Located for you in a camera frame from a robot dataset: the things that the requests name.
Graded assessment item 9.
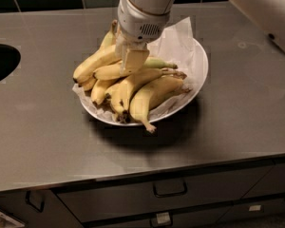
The short banana under pile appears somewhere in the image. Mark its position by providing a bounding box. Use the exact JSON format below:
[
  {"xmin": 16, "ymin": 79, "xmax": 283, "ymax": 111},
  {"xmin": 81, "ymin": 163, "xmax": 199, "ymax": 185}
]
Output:
[{"xmin": 104, "ymin": 82, "xmax": 120, "ymax": 100}]

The right drawer front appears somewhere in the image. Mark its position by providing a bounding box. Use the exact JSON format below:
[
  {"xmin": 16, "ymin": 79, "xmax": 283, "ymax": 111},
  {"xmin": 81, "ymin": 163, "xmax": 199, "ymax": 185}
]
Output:
[{"xmin": 244, "ymin": 162, "xmax": 285, "ymax": 199}]

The white bowl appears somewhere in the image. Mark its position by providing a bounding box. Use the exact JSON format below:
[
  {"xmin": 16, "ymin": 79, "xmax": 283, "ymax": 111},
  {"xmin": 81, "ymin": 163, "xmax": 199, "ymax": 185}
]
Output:
[{"xmin": 79, "ymin": 28, "xmax": 209, "ymax": 127}]

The lower right drawer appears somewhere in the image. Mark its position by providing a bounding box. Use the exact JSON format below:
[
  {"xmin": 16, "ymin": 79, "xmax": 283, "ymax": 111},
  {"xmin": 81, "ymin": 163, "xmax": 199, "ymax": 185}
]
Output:
[{"xmin": 218, "ymin": 198, "xmax": 285, "ymax": 223}]

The left cabinet door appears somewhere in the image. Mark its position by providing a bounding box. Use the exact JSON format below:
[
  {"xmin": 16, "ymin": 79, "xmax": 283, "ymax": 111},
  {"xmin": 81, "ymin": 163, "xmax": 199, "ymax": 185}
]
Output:
[{"xmin": 0, "ymin": 190, "xmax": 83, "ymax": 228}]

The middle drawer with handle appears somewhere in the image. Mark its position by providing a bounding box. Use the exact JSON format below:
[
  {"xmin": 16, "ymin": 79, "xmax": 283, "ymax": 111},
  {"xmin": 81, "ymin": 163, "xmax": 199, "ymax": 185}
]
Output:
[{"xmin": 58, "ymin": 165, "xmax": 271, "ymax": 222}]

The small banana lower left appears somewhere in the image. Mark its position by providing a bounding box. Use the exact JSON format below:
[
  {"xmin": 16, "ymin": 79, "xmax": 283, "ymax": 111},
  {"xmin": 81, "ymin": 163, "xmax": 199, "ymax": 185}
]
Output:
[{"xmin": 90, "ymin": 79, "xmax": 117, "ymax": 106}]

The lower drawer with label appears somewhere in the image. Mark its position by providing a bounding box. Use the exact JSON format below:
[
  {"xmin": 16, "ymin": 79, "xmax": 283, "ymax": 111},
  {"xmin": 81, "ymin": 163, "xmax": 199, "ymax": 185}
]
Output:
[{"xmin": 84, "ymin": 206, "xmax": 230, "ymax": 228}]

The dark round sink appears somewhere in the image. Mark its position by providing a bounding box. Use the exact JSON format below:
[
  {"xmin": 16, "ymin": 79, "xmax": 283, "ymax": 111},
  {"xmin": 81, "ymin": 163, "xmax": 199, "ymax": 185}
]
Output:
[{"xmin": 0, "ymin": 44, "xmax": 21, "ymax": 82}]

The white paper liner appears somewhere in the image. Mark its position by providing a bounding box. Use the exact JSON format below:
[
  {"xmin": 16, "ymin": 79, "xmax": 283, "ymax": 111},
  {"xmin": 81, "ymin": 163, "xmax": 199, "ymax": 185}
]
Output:
[{"xmin": 73, "ymin": 18, "xmax": 199, "ymax": 123}]

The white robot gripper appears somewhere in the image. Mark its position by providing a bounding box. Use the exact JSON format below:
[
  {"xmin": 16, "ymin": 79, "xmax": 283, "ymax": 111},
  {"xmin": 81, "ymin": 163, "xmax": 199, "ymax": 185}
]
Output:
[{"xmin": 115, "ymin": 0, "xmax": 170, "ymax": 76}]

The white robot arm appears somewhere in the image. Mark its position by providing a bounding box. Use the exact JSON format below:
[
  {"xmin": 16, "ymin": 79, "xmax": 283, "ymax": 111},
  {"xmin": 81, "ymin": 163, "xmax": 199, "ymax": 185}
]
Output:
[{"xmin": 116, "ymin": 0, "xmax": 285, "ymax": 72}]

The rear upright banana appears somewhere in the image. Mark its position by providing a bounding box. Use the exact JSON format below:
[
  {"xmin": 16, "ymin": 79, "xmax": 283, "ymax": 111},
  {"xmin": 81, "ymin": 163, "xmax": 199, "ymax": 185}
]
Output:
[{"xmin": 100, "ymin": 20, "xmax": 118, "ymax": 49}]

